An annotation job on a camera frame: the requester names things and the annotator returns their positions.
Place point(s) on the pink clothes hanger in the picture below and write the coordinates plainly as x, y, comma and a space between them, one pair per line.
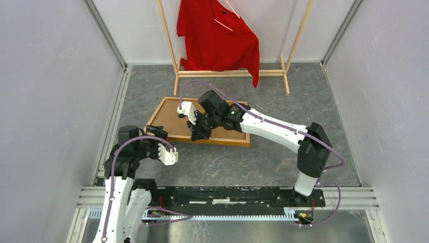
226, 20

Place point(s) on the light wooden clothes rack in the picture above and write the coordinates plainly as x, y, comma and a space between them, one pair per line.
282, 72

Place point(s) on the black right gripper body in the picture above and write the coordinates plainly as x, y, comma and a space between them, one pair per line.
203, 120

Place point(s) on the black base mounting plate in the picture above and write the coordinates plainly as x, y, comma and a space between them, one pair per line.
232, 201

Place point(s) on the red t-shirt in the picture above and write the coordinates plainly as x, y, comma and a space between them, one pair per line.
209, 48

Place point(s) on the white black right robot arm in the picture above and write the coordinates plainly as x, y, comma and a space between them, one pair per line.
310, 143

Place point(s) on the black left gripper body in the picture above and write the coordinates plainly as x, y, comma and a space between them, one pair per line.
149, 148

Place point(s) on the brown wooden picture frame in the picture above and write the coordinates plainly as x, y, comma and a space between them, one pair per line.
225, 142

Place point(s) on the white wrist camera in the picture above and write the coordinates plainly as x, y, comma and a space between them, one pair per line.
166, 156
187, 109

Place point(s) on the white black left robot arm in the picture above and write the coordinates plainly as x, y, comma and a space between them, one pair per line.
127, 197

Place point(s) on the brown fibreboard backing board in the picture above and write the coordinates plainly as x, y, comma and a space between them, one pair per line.
166, 115

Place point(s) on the aluminium rail frame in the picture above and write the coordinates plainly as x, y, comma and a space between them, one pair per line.
338, 199

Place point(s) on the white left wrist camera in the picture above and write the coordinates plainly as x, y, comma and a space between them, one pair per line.
166, 156

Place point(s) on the grey slotted cable duct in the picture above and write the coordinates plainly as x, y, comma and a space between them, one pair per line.
287, 215

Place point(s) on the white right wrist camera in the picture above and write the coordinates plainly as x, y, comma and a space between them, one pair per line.
187, 109

